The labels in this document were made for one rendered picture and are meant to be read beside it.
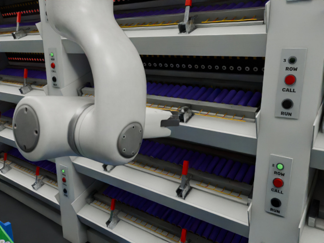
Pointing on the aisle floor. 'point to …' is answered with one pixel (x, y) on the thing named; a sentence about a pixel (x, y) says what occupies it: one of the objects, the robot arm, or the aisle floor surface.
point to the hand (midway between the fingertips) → (168, 117)
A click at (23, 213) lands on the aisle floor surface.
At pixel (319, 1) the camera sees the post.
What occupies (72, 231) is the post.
